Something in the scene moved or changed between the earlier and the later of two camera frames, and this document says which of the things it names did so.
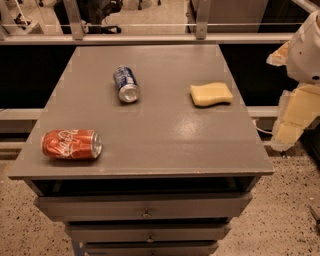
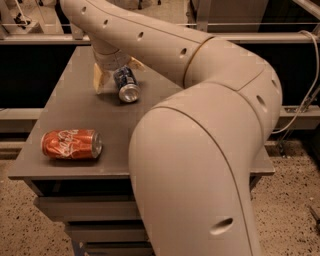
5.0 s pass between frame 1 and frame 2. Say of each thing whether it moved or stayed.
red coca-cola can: stayed
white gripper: moved
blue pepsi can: stayed
